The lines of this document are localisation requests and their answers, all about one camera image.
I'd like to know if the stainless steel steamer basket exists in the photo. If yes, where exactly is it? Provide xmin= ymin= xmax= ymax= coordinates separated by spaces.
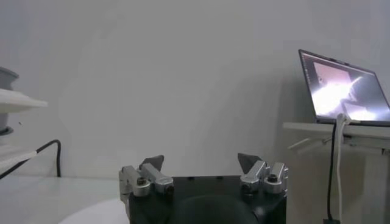
xmin=0 ymin=66 xmax=49 ymax=136

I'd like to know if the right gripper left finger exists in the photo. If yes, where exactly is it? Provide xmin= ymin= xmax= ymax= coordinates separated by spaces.
xmin=118 ymin=154 xmax=175 ymax=203

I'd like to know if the white round plate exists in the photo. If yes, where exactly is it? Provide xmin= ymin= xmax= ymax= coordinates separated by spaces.
xmin=57 ymin=197 xmax=132 ymax=224

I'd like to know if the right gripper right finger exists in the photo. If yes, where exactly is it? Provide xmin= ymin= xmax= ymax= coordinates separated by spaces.
xmin=237 ymin=152 xmax=289 ymax=195

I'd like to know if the white laptop cable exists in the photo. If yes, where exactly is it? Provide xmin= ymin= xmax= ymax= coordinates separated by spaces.
xmin=334 ymin=112 xmax=351 ymax=224

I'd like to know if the white side table with laptop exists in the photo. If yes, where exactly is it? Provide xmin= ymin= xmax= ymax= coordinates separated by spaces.
xmin=282 ymin=121 xmax=390 ymax=224

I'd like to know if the black cooker power cord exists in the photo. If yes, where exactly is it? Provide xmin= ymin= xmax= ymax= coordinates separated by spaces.
xmin=0 ymin=139 xmax=62 ymax=180

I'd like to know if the black laptop cable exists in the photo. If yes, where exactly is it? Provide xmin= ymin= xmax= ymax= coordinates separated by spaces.
xmin=322 ymin=121 xmax=340 ymax=224

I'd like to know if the open laptop with bright screen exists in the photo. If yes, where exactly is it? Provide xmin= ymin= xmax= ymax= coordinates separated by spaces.
xmin=298 ymin=48 xmax=390 ymax=127

